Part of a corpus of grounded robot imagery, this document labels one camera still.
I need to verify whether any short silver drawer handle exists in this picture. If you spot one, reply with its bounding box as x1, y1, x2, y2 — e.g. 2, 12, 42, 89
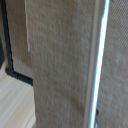
24, 0, 32, 53

